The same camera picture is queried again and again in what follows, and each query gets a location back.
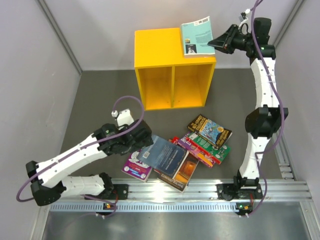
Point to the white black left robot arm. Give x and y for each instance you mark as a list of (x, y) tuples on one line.
[(52, 179)]

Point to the dark orange Edward Tulane book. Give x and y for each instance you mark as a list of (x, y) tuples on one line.
[(183, 175)]

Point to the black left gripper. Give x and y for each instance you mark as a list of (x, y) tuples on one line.
[(145, 142)]

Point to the teal paperback book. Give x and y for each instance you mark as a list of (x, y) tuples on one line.
[(195, 37)]

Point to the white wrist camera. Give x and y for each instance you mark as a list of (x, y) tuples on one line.
[(244, 17), (123, 117)]

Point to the purple white paperback book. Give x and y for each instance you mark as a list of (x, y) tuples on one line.
[(136, 168)]

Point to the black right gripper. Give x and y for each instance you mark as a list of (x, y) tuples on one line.
[(223, 43)]

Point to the purple Roald Dahl book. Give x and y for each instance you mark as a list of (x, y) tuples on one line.
[(196, 152)]

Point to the dark blue paperback book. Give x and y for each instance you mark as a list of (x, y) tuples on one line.
[(163, 156)]

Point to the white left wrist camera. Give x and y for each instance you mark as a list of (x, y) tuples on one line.
[(123, 117)]

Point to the black blue treehouse book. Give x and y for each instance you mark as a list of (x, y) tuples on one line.
[(210, 131)]

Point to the aluminium corner frame post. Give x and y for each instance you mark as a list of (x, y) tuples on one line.
[(288, 21)]

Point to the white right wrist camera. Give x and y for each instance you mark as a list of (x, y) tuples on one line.
[(244, 17)]

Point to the red 13-storey treehouse book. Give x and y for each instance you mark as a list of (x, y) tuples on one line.
[(174, 140)]

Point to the green red paperback book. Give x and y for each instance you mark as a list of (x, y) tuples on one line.
[(218, 155)]

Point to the aluminium mounting rail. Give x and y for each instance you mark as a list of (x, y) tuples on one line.
[(204, 196)]

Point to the yellow wooden cubby shelf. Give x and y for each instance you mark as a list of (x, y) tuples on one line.
[(166, 78)]

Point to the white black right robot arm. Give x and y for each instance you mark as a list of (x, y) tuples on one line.
[(269, 114)]

